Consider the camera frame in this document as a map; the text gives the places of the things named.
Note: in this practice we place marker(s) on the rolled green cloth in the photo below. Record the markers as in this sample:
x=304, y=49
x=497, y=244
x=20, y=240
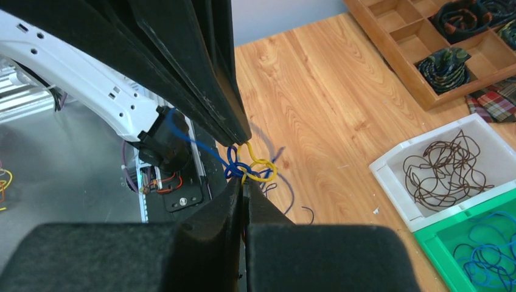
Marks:
x=507, y=34
x=445, y=69

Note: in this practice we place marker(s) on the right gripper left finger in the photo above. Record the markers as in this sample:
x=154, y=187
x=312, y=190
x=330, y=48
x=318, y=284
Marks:
x=200, y=253

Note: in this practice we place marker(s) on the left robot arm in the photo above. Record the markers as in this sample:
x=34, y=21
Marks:
x=150, y=123

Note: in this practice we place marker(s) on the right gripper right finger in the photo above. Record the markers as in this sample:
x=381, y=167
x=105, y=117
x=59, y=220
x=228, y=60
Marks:
x=284, y=256

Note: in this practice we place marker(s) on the green plastic bin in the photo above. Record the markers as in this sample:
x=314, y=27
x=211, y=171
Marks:
x=475, y=249

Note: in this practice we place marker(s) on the rolled green cloth bottom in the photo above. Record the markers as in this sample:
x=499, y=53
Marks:
x=445, y=69

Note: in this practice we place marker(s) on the plaid cloth under tray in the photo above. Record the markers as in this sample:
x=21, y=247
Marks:
x=495, y=103

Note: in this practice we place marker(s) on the rolled green cloth top right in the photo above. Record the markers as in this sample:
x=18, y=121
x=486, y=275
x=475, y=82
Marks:
x=507, y=34

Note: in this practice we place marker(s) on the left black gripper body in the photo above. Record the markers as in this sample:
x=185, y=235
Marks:
x=107, y=31

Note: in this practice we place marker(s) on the wooden compartment tray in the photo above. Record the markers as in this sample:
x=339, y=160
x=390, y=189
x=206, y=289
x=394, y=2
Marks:
x=404, y=35

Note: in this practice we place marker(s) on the rolled dark cloth middle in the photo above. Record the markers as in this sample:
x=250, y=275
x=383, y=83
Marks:
x=459, y=20

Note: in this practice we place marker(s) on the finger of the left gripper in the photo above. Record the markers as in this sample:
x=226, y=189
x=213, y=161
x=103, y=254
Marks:
x=196, y=38

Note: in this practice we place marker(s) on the white plastic bin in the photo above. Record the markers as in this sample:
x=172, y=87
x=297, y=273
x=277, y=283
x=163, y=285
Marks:
x=447, y=170

